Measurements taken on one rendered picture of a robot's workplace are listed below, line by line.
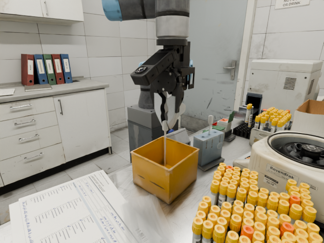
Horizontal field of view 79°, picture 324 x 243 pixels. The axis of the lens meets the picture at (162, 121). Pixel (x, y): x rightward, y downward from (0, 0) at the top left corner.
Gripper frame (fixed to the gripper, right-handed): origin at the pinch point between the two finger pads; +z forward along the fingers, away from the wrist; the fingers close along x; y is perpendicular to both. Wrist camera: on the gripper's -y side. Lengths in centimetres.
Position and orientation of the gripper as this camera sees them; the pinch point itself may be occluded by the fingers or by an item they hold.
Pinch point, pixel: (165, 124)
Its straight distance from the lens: 49.9
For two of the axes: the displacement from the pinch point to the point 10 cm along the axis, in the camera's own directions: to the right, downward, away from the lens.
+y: 6.4, -2.6, 7.2
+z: 0.0, 9.4, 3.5
